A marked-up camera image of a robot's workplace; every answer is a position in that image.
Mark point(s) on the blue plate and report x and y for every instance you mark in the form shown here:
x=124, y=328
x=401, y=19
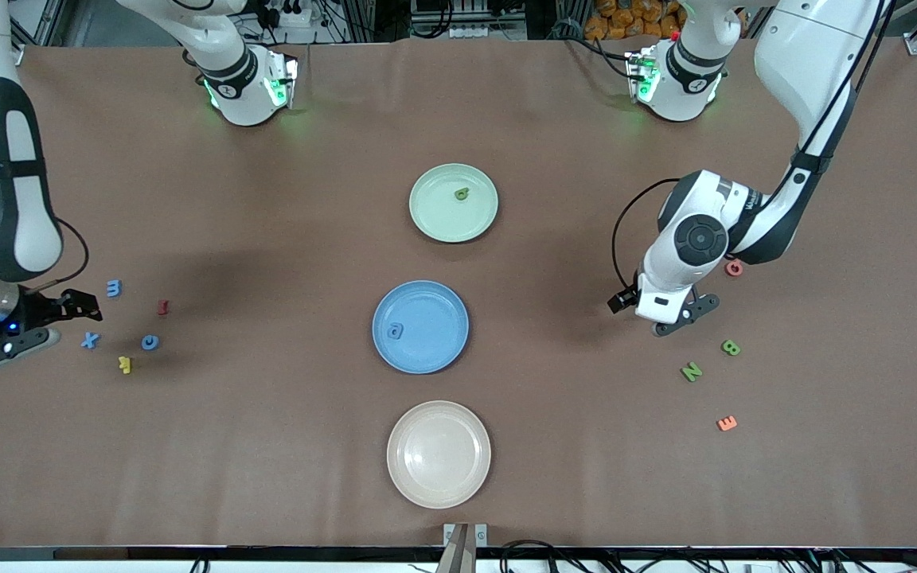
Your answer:
x=431, y=318

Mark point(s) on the blue foam letter G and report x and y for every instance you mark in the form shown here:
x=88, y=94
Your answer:
x=150, y=342

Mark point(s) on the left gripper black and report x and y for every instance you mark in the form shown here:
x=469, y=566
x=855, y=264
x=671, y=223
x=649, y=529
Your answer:
x=623, y=300

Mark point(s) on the orange foam letter E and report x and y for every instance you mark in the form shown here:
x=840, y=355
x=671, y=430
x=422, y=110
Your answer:
x=727, y=423

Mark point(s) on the yellow foam letter K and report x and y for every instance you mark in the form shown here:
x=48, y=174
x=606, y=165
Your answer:
x=125, y=364

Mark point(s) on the green foam letter B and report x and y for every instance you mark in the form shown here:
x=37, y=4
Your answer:
x=731, y=347

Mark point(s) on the blue foam letter X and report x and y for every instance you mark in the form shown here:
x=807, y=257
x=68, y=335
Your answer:
x=90, y=341

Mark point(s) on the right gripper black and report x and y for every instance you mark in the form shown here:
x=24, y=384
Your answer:
x=38, y=309

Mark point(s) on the pink foam letter Q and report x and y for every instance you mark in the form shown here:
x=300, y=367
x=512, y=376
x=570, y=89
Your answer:
x=734, y=268

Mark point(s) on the white power strip with plugs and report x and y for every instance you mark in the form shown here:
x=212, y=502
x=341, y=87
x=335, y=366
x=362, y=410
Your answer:
x=299, y=17

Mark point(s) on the green foam letter N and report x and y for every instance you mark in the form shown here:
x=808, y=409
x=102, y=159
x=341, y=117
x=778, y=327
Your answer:
x=691, y=372

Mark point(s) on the pale green plate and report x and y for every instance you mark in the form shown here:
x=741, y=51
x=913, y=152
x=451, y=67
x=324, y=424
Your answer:
x=438, y=211

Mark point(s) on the blue foam letter Q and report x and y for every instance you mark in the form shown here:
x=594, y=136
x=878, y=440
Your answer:
x=396, y=331

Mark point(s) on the grey metal bracket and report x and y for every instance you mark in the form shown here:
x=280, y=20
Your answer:
x=481, y=535

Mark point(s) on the long white power strip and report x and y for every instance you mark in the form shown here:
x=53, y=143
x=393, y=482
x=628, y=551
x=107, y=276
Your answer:
x=474, y=32

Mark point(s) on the blue foam letter E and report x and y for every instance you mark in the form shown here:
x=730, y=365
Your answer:
x=114, y=288

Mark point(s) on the orange object pile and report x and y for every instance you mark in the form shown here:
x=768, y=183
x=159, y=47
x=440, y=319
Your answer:
x=626, y=20

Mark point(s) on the beige plate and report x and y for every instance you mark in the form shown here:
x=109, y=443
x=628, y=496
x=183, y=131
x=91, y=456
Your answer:
x=438, y=454

